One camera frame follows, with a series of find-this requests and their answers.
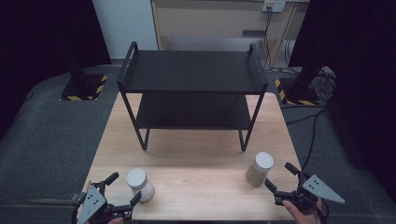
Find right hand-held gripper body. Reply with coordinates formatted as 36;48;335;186
274;172;346;216

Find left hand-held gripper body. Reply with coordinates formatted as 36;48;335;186
76;181;134;224

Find white-lid jar of white powder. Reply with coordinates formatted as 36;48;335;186
125;167;155;203

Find white-lid jar of brown powder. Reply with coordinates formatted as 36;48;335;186
245;151;275;188

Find black two-tier metal shelf rack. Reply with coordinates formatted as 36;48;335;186
116;41;269;152

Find person's right hand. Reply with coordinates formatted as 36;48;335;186
281;199;325;224

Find dark curtain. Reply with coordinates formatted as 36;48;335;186
0;0;112;139
289;0;396;202

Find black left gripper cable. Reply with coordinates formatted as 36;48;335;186
71;199;82;224

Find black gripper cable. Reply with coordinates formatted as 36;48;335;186
316;199;331;224
71;199;82;224

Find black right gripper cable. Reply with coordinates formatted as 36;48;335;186
316;199;331;224

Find black cables on floor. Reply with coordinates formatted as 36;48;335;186
279;66;338;172

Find black cables from wall outlet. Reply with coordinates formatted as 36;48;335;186
262;10;275;70

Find grey wall trunking piece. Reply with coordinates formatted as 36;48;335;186
242;29;267;38

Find white wall power outlet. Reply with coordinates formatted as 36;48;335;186
262;0;287;13

